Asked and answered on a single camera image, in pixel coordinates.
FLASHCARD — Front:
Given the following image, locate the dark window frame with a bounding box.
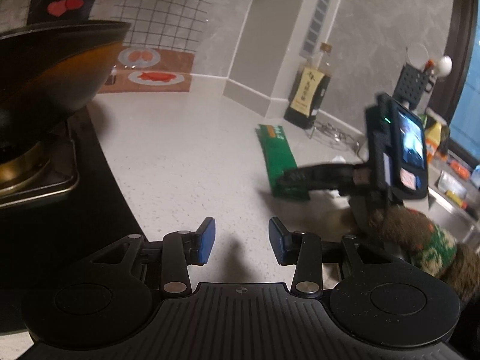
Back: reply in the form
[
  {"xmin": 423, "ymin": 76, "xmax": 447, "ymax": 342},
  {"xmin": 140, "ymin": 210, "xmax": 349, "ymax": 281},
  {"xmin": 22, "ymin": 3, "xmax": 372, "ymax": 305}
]
[{"xmin": 431, "ymin": 0, "xmax": 480, "ymax": 166}]

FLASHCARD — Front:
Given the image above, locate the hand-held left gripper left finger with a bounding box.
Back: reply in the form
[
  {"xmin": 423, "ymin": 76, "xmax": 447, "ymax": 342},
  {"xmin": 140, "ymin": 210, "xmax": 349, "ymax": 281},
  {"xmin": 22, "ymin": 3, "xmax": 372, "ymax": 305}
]
[{"xmin": 83, "ymin": 217, "xmax": 217, "ymax": 301}]

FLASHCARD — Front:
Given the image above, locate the steel stove drip tray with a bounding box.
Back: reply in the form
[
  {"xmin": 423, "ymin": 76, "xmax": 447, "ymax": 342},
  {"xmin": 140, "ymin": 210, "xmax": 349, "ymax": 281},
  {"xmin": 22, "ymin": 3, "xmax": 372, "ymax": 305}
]
[{"xmin": 0, "ymin": 139, "xmax": 80, "ymax": 209}]

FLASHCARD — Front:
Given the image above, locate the green packet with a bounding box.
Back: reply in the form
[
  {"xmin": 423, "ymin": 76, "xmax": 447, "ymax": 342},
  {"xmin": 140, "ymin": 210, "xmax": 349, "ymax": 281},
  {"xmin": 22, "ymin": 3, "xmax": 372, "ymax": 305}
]
[{"xmin": 255, "ymin": 123, "xmax": 312, "ymax": 200}]

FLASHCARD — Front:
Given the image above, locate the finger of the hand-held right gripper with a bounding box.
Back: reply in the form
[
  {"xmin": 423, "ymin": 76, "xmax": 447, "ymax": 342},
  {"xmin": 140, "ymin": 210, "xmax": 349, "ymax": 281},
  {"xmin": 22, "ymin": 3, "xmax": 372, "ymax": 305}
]
[
  {"xmin": 281, "ymin": 162, "xmax": 371, "ymax": 183},
  {"xmin": 275, "ymin": 180, "xmax": 355, "ymax": 198}
]

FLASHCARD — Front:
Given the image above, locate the steel wire trivet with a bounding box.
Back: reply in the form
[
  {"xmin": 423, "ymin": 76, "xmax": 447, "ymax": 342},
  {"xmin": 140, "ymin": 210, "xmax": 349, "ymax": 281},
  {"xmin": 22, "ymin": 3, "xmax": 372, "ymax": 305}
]
[{"xmin": 309, "ymin": 120, "xmax": 362, "ymax": 154}]

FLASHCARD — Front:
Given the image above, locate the yellow detergent bottle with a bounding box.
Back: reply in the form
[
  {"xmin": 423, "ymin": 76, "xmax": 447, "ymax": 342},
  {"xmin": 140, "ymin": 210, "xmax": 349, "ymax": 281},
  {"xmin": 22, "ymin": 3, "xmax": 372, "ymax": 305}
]
[{"xmin": 424, "ymin": 118, "xmax": 449, "ymax": 162}]

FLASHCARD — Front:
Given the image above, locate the dark soy sauce bottle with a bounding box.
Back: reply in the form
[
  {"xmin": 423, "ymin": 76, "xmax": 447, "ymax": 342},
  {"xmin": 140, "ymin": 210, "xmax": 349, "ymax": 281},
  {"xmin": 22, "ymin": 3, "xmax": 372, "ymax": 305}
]
[{"xmin": 283, "ymin": 41, "xmax": 334, "ymax": 130}]

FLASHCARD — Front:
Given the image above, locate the white round utensil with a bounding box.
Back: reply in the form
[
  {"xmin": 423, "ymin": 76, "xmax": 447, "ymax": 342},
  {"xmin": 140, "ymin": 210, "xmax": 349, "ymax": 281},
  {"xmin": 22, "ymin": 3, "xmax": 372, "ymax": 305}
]
[{"xmin": 437, "ymin": 55, "xmax": 454, "ymax": 77}]

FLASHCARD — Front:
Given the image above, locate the grey metal item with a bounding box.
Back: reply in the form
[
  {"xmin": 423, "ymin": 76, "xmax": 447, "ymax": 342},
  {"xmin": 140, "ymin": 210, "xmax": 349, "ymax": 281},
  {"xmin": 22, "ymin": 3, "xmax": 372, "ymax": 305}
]
[{"xmin": 437, "ymin": 170, "xmax": 469, "ymax": 200}]

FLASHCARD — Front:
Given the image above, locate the brass stove burner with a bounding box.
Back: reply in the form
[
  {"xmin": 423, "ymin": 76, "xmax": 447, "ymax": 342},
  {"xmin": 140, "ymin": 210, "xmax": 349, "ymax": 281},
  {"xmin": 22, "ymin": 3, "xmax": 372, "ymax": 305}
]
[{"xmin": 0, "ymin": 140, "xmax": 51, "ymax": 188}]

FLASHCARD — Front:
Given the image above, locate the white vent grille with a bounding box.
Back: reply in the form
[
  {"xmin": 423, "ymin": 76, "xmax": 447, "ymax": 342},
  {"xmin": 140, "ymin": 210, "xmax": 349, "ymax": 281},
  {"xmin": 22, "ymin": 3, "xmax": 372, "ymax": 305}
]
[{"xmin": 300, "ymin": 0, "xmax": 336, "ymax": 59}]

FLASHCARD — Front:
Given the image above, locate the small orange item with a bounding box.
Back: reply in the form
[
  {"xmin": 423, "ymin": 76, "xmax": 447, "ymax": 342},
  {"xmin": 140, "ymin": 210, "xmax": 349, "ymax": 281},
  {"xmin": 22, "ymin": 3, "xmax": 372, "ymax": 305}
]
[{"xmin": 448, "ymin": 159, "xmax": 471, "ymax": 179}]

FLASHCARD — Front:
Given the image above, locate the steel sink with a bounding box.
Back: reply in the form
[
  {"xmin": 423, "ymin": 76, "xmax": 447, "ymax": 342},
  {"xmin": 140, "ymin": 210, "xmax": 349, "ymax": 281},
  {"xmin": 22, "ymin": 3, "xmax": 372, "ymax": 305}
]
[{"xmin": 427, "ymin": 150, "xmax": 480, "ymax": 248}]

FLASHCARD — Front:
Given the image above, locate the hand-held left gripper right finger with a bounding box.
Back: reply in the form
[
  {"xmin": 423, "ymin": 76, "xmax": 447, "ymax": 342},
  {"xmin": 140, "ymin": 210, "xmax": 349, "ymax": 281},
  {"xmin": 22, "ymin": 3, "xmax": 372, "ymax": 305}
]
[{"xmin": 268, "ymin": 217, "xmax": 404, "ymax": 300}]

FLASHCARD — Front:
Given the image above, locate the black wok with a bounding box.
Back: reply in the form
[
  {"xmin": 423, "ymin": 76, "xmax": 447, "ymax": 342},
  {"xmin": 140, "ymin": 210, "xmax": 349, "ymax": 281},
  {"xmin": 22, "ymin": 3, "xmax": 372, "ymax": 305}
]
[{"xmin": 0, "ymin": 20, "xmax": 132, "ymax": 147}]

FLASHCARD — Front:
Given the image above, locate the black glass cooktop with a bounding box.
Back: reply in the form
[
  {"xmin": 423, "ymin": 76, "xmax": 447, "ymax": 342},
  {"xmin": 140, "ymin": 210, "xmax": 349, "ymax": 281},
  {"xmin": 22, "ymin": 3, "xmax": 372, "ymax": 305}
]
[{"xmin": 0, "ymin": 105, "xmax": 148, "ymax": 334}]

